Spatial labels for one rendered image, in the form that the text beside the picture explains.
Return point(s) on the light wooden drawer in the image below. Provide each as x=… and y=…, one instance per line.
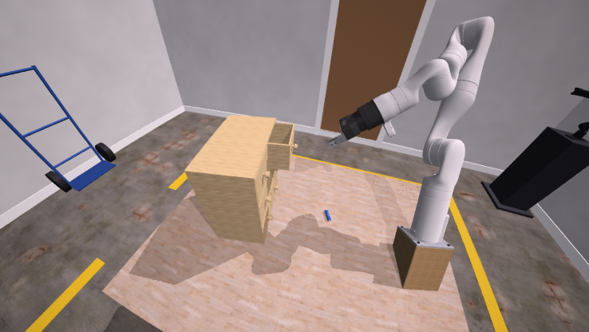
x=274, y=186
x=265, y=198
x=266, y=219
x=279, y=146
x=272, y=173
x=262, y=174

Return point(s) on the small wooden chest of drawers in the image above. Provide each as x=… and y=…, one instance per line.
x=222, y=176

